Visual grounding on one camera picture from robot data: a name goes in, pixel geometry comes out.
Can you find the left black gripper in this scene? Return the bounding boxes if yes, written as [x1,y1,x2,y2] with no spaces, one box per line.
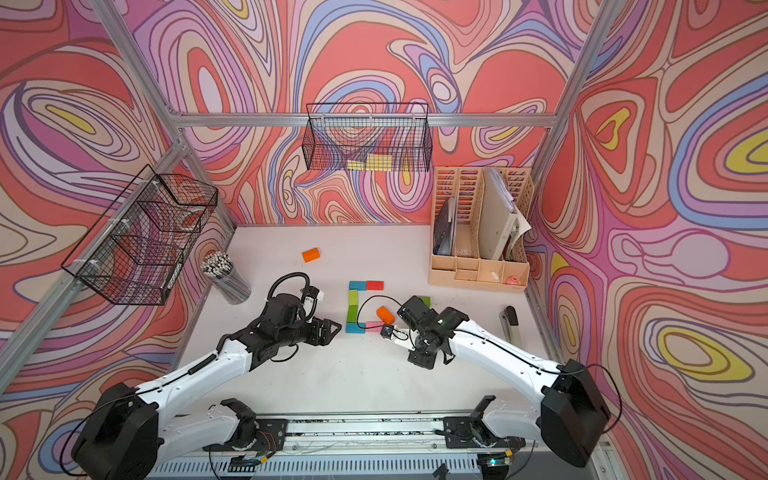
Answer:
[277,315,343,349]

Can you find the pink block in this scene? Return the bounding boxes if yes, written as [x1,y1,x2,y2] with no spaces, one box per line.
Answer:
[365,322,385,333]

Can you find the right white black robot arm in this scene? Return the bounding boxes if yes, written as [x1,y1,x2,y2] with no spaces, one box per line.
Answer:
[397,296,611,467]

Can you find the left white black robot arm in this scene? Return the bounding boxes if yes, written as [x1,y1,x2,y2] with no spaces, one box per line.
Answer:
[71,293,342,479]

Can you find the orange block right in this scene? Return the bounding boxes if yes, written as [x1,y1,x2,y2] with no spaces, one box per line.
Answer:
[376,306,396,325]

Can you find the orange block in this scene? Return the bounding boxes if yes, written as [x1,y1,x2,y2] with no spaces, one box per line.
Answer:
[376,306,396,325]
[302,248,321,263]

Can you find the orange block far back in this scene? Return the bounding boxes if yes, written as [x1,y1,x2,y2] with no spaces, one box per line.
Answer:
[302,248,321,263]

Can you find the grey stapler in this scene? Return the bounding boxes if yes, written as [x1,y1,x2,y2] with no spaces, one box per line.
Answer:
[500,305,521,346]

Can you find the dark tablet in organizer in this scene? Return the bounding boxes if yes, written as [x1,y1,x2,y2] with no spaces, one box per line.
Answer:
[433,196,457,256]

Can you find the white folder in organizer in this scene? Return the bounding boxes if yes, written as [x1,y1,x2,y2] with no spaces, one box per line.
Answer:
[478,167,530,261]

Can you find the yellow sticky notes pad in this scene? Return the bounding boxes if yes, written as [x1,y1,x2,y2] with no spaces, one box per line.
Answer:
[346,154,393,172]

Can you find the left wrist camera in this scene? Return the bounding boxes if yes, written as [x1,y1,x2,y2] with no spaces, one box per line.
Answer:
[302,285,324,317]

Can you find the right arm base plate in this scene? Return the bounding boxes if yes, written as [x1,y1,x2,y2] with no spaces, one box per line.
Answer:
[434,416,527,452]

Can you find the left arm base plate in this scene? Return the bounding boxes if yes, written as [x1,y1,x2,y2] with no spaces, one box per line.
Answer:
[203,418,288,453]

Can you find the aluminium front rail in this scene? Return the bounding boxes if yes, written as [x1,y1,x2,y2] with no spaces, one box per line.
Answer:
[119,410,613,457]

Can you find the black wire basket left wall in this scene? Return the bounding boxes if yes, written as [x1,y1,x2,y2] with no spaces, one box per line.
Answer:
[61,165,218,306]

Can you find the black wire basket wall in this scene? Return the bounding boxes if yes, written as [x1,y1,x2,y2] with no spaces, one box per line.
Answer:
[61,165,218,306]
[301,101,433,173]

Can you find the black wire basket back wall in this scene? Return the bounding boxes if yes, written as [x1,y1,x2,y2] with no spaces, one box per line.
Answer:
[301,101,433,173]

